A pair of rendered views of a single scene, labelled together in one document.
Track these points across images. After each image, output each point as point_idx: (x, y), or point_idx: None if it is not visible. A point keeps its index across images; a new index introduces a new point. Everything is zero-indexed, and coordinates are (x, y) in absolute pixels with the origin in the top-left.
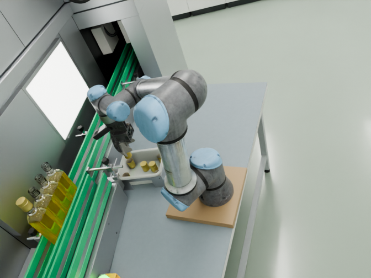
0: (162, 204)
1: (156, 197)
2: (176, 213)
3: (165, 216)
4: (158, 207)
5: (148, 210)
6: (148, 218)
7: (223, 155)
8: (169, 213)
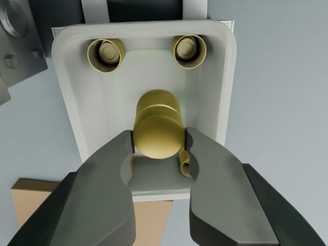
0: (52, 161)
1: (71, 144)
2: (22, 207)
3: (22, 174)
4: (41, 155)
5: (25, 132)
6: (1, 138)
7: (187, 244)
8: (17, 196)
